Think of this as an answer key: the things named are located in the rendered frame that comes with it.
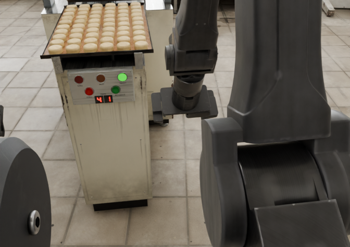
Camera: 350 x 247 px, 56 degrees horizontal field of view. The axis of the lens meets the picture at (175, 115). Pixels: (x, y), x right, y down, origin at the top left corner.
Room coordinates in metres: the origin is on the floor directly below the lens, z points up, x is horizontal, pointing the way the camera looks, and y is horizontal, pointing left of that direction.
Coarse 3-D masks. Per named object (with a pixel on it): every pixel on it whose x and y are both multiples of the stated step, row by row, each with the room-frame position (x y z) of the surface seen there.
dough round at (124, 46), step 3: (120, 42) 1.16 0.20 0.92; (123, 42) 1.16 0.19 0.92; (126, 42) 1.16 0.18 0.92; (117, 45) 1.14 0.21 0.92; (120, 45) 1.13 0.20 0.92; (123, 45) 1.13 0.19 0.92; (126, 45) 1.13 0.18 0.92; (129, 45) 1.14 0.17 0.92; (117, 48) 1.14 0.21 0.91; (120, 48) 1.12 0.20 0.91; (123, 48) 1.12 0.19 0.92; (126, 48) 1.13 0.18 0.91; (129, 48) 1.14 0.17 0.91
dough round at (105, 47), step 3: (108, 42) 1.16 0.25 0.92; (102, 45) 1.13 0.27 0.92; (105, 45) 1.13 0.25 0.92; (108, 45) 1.13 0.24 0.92; (111, 45) 1.13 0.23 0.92; (102, 48) 1.12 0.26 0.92; (105, 48) 1.12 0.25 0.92; (108, 48) 1.12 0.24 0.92; (111, 48) 1.13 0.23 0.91; (102, 51) 1.12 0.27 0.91; (105, 51) 1.12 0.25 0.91; (108, 51) 1.12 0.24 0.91
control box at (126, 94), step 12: (72, 72) 1.08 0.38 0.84; (84, 72) 1.09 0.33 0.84; (96, 72) 1.09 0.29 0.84; (108, 72) 1.09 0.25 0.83; (120, 72) 1.10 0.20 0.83; (132, 72) 1.11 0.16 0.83; (72, 84) 1.08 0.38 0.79; (84, 84) 1.08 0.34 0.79; (96, 84) 1.09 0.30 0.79; (108, 84) 1.09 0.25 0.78; (120, 84) 1.10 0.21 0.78; (132, 84) 1.10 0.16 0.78; (72, 96) 1.08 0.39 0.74; (84, 96) 1.08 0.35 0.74; (96, 96) 1.08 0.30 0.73; (120, 96) 1.10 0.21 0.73; (132, 96) 1.10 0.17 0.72
